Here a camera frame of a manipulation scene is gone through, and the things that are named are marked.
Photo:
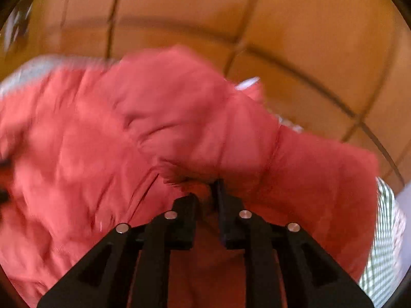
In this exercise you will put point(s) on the wooden wardrobe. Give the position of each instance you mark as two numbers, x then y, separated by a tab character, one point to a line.
289	22

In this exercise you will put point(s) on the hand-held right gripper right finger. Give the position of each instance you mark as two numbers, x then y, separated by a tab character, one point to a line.
223	219

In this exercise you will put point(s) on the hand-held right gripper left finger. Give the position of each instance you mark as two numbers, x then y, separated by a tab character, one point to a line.
188	219

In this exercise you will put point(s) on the red puffer jacket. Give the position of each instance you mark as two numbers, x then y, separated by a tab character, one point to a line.
128	134

